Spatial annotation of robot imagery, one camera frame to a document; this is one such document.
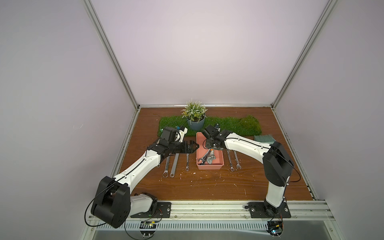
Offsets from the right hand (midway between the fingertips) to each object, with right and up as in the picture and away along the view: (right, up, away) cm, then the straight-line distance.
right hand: (210, 141), depth 90 cm
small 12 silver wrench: (+13, -16, -3) cm, 21 cm away
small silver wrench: (-14, -16, -3) cm, 22 cm away
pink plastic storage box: (-5, -7, +4) cm, 10 cm away
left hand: (-10, -1, -9) cm, 13 cm away
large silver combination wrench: (-23, -18, -5) cm, 29 cm away
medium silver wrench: (-27, -19, -5) cm, 33 cm away
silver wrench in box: (-24, -5, -32) cm, 40 cm away
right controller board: (+29, -38, -20) cm, 53 cm away
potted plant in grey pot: (-10, +18, +4) cm, 21 cm away
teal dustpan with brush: (+41, 0, +10) cm, 42 cm away
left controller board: (-33, -39, -18) cm, 54 cm away
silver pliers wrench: (0, -9, -5) cm, 10 cm away
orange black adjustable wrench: (-4, -11, 0) cm, 12 cm away
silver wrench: (+17, -15, -2) cm, 22 cm away
